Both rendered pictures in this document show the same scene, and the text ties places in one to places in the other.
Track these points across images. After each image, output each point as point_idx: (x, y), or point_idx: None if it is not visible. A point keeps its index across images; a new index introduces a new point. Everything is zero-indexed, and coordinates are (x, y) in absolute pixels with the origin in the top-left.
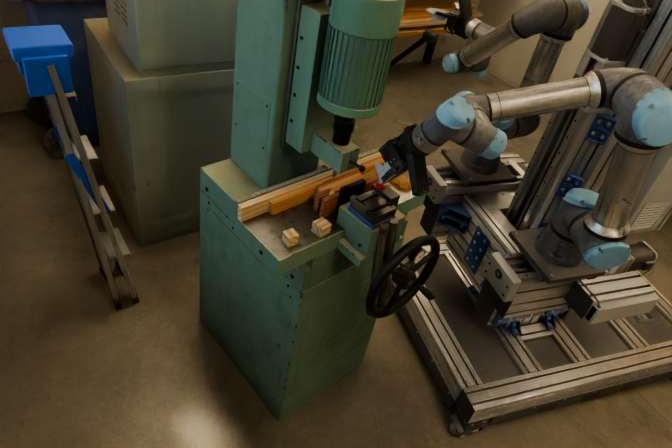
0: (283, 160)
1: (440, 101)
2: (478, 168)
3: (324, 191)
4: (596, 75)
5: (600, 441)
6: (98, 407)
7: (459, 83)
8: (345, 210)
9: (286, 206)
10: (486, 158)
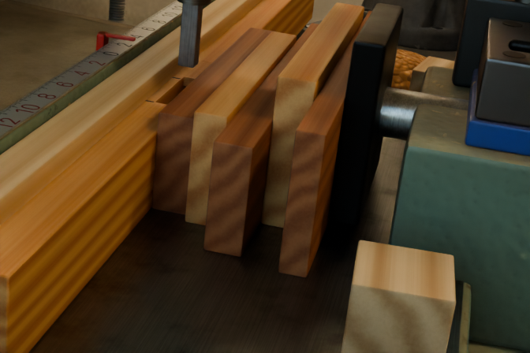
0: None
1: (21, 84)
2: (446, 35)
3: (237, 118)
4: None
5: None
6: None
7: (38, 45)
8: (462, 152)
9: (66, 281)
10: None
